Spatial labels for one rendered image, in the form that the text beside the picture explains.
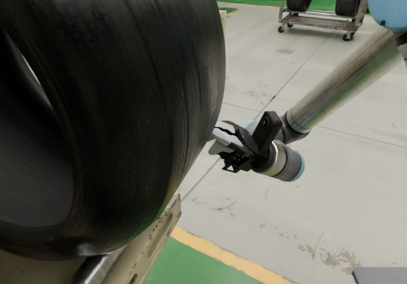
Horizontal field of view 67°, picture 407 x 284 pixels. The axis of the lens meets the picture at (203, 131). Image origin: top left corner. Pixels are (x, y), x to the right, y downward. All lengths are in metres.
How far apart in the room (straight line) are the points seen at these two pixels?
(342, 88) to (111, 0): 0.62
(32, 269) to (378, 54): 0.83
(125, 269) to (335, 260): 1.35
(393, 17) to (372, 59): 0.23
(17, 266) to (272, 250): 1.27
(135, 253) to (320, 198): 1.61
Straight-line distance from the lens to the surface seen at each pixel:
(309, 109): 0.88
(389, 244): 2.00
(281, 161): 0.78
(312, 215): 1.99
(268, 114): 0.68
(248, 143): 0.68
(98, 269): 0.57
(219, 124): 0.64
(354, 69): 0.77
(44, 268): 0.75
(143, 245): 0.65
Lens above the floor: 1.36
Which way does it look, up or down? 31 degrees down
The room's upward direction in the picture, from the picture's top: straight up
